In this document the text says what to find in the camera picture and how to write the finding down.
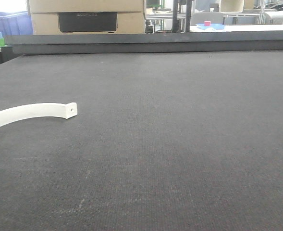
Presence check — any blue plastic crate background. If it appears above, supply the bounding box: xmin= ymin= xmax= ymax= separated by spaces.
xmin=0 ymin=12 xmax=33 ymax=36

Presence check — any black metal post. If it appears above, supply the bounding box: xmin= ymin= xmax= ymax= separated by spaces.
xmin=172 ymin=0 xmax=179 ymax=33

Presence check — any pink cube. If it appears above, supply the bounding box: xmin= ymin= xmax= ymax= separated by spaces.
xmin=204 ymin=21 xmax=211 ymax=26

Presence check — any large cardboard box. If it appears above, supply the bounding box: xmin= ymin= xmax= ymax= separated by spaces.
xmin=27 ymin=0 xmax=146 ymax=35

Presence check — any blue tray with pink cube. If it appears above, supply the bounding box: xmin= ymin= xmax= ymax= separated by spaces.
xmin=196 ymin=23 xmax=225 ymax=30

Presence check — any white curved PVC pipe clamp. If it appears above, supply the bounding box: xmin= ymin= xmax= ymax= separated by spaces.
xmin=0 ymin=103 xmax=78 ymax=127

